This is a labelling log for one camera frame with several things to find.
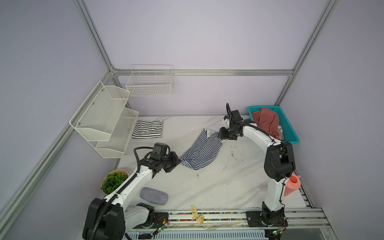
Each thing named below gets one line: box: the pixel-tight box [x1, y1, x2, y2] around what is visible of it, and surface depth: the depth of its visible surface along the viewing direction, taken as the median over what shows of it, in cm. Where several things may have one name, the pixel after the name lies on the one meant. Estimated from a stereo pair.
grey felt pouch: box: [140, 187, 169, 206], surface depth 80 cm
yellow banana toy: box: [190, 204, 205, 225], surface depth 76 cm
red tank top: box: [252, 107, 279, 140], surface depth 111 cm
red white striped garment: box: [273, 125, 284, 141], surface depth 106 cm
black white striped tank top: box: [132, 118, 164, 139], surface depth 113 cm
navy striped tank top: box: [178, 128, 223, 170], surface depth 100 cm
